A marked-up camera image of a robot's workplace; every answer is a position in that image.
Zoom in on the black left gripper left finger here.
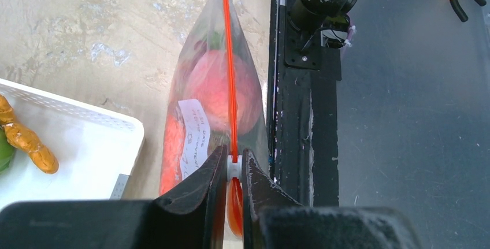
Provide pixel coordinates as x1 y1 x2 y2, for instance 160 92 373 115
1 146 228 248

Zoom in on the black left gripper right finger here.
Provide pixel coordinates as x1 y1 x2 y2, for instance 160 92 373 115
242 149 421 248

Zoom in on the orange carrot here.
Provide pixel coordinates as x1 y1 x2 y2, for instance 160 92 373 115
159 114 185 195

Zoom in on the clear orange zip bag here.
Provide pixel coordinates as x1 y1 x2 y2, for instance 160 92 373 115
158 0 269 239

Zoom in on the pink peach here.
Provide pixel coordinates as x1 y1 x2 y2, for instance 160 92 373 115
182 50 263 135

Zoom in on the white plastic basket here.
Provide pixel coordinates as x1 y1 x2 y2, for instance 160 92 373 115
1 79 144 207

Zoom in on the black base bar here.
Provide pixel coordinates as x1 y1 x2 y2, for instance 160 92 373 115
266 0 339 207

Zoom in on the green cabbage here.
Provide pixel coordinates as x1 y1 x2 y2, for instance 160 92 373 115
0 130 15 173

